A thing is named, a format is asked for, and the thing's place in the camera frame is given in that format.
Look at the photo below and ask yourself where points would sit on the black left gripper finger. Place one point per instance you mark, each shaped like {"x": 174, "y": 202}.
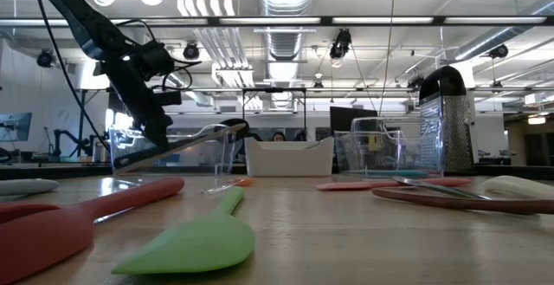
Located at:
{"x": 147, "y": 129}
{"x": 162, "y": 125}

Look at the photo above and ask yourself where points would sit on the black spoon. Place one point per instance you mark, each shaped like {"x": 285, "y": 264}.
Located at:
{"x": 236, "y": 129}

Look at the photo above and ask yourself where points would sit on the green silicone spatula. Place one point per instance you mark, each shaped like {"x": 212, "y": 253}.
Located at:
{"x": 203, "y": 241}

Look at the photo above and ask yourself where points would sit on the grey silicone spoon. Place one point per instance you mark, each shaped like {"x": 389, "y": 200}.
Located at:
{"x": 26, "y": 186}

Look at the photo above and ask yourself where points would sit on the red silicone spoon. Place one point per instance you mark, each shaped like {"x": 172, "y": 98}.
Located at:
{"x": 43, "y": 241}

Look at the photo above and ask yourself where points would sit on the pink silicone spatula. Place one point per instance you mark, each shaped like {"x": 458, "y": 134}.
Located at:
{"x": 346, "y": 185}

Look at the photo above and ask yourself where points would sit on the blue silicone spatula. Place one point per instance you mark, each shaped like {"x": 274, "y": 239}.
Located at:
{"x": 389, "y": 173}

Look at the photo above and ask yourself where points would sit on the brown wooden spoon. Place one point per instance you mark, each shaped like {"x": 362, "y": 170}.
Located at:
{"x": 497, "y": 205}

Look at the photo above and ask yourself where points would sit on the black background robot arm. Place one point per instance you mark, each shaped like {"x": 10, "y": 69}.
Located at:
{"x": 71, "y": 137}

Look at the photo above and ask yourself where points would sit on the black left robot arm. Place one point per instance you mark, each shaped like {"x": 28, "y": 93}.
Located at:
{"x": 82, "y": 16}

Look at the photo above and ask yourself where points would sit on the clear plastic bin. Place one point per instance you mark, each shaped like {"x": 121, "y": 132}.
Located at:
{"x": 208, "y": 159}
{"x": 389, "y": 146}

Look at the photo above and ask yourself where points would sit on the black ceiling spotlight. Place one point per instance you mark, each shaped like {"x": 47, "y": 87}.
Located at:
{"x": 341, "y": 44}
{"x": 191, "y": 51}
{"x": 498, "y": 51}
{"x": 45, "y": 58}

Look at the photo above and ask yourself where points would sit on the person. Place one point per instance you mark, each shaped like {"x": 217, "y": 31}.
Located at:
{"x": 279, "y": 136}

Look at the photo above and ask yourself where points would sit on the white plastic bin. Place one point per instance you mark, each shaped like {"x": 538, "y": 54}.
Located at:
{"x": 285, "y": 159}

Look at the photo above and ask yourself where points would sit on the black monitor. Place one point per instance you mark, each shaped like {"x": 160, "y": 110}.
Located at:
{"x": 346, "y": 120}

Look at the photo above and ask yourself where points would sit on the black overhead beam with lights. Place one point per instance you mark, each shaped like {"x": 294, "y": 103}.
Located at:
{"x": 325, "y": 21}

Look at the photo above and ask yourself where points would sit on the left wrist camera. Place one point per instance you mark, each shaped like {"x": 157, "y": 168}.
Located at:
{"x": 168, "y": 98}

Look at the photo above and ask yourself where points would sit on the black background rig frame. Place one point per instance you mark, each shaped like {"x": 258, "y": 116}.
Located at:
{"x": 274, "y": 89}

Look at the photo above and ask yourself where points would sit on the wall screen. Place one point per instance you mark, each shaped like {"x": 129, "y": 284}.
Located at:
{"x": 15, "y": 127}

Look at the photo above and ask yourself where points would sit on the silver air duct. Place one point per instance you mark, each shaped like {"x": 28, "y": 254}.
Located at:
{"x": 285, "y": 42}

